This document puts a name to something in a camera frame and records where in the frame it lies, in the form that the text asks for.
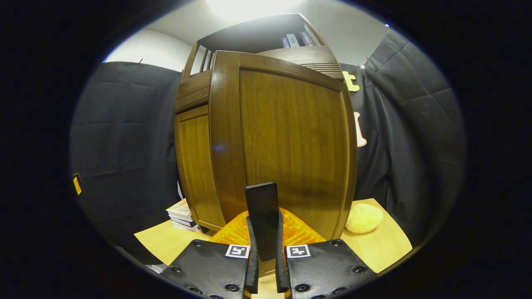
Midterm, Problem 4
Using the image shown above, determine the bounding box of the wooden double-door shoe cabinet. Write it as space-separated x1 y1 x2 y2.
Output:
174 12 345 233

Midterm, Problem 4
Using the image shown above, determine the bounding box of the yellow sponge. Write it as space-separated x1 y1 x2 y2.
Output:
345 203 384 234

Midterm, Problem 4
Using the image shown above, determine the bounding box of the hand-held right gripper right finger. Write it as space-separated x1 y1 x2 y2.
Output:
275 208 378 299

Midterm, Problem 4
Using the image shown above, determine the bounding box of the white book with orange cover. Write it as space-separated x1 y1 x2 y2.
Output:
166 199 192 221

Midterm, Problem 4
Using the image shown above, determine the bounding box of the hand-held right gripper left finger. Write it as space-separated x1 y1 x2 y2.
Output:
160 211 259 299

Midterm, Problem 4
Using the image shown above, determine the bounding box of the wooden cabinet door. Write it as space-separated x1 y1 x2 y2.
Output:
209 51 358 277
175 105 227 231

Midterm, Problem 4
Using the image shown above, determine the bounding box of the black backdrop cloth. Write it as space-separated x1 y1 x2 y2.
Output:
70 28 466 266

